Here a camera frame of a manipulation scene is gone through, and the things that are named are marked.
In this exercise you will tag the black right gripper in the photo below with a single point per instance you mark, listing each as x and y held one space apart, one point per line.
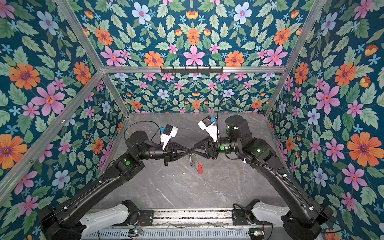
210 148

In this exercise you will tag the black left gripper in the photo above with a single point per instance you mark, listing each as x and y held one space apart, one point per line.
167 153

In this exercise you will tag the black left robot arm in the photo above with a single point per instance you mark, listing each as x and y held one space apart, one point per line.
68 220

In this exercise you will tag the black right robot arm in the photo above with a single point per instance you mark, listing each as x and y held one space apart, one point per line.
302 217

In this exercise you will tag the black hook rack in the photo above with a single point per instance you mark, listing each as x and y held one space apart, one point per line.
189 70

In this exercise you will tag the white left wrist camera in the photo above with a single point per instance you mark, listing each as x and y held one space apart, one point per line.
169 132

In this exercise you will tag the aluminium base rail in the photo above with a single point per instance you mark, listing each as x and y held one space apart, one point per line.
188 217

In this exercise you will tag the white perforated cable tray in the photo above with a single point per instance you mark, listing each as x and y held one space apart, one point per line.
169 234

